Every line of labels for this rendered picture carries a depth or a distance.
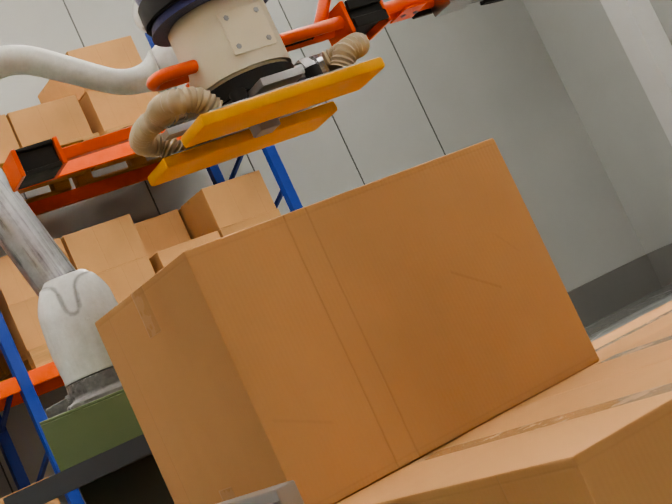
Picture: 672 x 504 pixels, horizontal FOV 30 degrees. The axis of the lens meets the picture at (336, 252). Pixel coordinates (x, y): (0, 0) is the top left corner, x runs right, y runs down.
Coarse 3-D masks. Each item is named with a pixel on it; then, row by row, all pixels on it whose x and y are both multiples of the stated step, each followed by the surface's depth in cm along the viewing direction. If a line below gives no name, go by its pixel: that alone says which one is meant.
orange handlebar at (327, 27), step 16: (400, 0) 220; (416, 0) 222; (432, 0) 224; (400, 16) 223; (288, 32) 209; (304, 32) 210; (320, 32) 212; (288, 48) 213; (176, 64) 200; (192, 64) 200; (160, 80) 198; (176, 80) 203; (128, 128) 223; (80, 144) 219; (96, 144) 220; (112, 144) 222
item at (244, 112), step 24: (312, 72) 200; (336, 72) 197; (360, 72) 199; (240, 96) 193; (264, 96) 191; (288, 96) 192; (312, 96) 198; (336, 96) 206; (216, 120) 186; (240, 120) 192; (264, 120) 199; (192, 144) 193
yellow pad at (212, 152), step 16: (304, 112) 215; (320, 112) 216; (288, 128) 214; (304, 128) 220; (208, 144) 206; (224, 144) 207; (240, 144) 209; (256, 144) 215; (272, 144) 221; (176, 160) 203; (192, 160) 204; (208, 160) 210; (224, 160) 216; (160, 176) 206; (176, 176) 211
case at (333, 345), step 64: (384, 192) 191; (448, 192) 196; (512, 192) 203; (192, 256) 172; (256, 256) 177; (320, 256) 182; (384, 256) 187; (448, 256) 193; (512, 256) 199; (128, 320) 193; (192, 320) 176; (256, 320) 174; (320, 320) 179; (384, 320) 184; (448, 320) 189; (512, 320) 195; (576, 320) 201; (128, 384) 201; (192, 384) 183; (256, 384) 171; (320, 384) 176; (384, 384) 181; (448, 384) 186; (512, 384) 191; (192, 448) 190; (256, 448) 173; (320, 448) 173; (384, 448) 177
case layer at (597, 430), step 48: (624, 336) 227; (576, 384) 181; (624, 384) 155; (480, 432) 177; (528, 432) 151; (576, 432) 132; (624, 432) 122; (384, 480) 172; (432, 480) 148; (480, 480) 132; (528, 480) 125; (576, 480) 119; (624, 480) 120
